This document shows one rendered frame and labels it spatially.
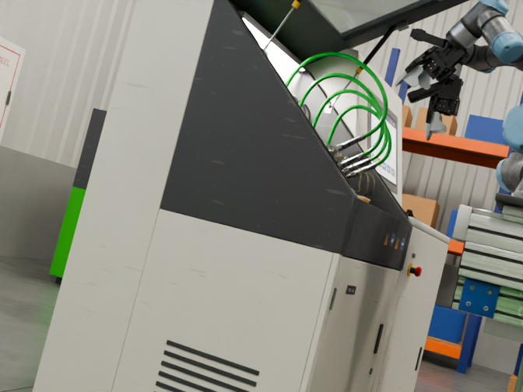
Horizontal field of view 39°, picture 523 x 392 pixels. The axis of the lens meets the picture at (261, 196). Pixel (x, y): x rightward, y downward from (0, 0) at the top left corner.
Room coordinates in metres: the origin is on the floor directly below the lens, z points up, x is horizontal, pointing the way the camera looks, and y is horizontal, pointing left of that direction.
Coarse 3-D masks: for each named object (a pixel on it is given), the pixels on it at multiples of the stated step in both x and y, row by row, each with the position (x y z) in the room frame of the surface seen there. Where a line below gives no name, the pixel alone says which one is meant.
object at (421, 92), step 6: (432, 84) 2.37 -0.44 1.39; (438, 84) 2.37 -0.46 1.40; (414, 90) 2.39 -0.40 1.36; (420, 90) 2.39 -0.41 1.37; (426, 90) 2.38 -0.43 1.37; (432, 90) 2.37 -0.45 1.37; (408, 96) 2.40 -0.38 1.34; (414, 96) 2.39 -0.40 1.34; (420, 96) 2.39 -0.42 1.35; (426, 96) 2.41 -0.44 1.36; (414, 102) 2.42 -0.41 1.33
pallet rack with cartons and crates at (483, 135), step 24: (408, 120) 7.88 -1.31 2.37; (480, 120) 7.41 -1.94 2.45; (408, 144) 8.26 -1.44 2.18; (432, 144) 8.00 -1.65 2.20; (456, 144) 7.30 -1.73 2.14; (480, 144) 7.22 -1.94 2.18; (504, 144) 7.32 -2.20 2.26; (504, 192) 7.10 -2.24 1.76; (432, 216) 7.47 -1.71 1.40; (456, 216) 7.38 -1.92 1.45; (456, 312) 7.37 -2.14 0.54; (432, 336) 7.42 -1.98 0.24; (456, 336) 7.35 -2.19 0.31
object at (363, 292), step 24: (360, 264) 2.16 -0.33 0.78; (336, 288) 2.01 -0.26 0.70; (360, 288) 2.21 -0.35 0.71; (384, 288) 2.45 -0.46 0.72; (336, 312) 2.06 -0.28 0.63; (360, 312) 2.26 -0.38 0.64; (384, 312) 2.51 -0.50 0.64; (336, 336) 2.10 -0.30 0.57; (360, 336) 2.32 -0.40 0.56; (336, 360) 2.15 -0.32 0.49; (360, 360) 2.38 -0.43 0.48; (312, 384) 2.01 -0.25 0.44; (336, 384) 2.20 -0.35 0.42; (360, 384) 2.44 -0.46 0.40
